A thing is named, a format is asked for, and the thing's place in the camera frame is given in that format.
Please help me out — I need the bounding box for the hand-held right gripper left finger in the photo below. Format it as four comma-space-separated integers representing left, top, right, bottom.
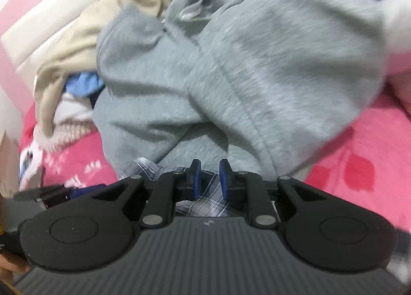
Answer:
91, 159, 202, 229

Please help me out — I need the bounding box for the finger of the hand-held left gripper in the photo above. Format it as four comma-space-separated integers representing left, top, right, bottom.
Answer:
13, 184, 107, 210

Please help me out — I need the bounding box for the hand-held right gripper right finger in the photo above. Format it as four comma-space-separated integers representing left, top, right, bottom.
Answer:
219, 159, 326, 229

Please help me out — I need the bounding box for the black white plaid shirt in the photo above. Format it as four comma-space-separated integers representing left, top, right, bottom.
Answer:
120, 157, 277, 218

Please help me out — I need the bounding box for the white knitted garment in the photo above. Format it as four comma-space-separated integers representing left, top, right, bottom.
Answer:
32, 93, 100, 154

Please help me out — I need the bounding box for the blue garment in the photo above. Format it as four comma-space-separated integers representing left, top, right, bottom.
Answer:
66, 72, 105, 97

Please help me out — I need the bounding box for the grey hoodie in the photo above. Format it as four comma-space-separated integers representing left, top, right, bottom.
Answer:
93, 0, 389, 183

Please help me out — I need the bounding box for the pink floral blanket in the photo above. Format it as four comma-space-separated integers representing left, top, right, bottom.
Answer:
17, 86, 411, 234

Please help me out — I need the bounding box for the beige garment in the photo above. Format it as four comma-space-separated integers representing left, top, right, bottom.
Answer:
34, 0, 190, 137

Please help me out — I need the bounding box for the cream padded headboard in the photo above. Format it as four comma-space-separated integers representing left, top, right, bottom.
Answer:
0, 0, 135, 80

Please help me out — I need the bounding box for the pink printed quilt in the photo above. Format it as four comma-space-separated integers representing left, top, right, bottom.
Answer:
353, 0, 411, 103

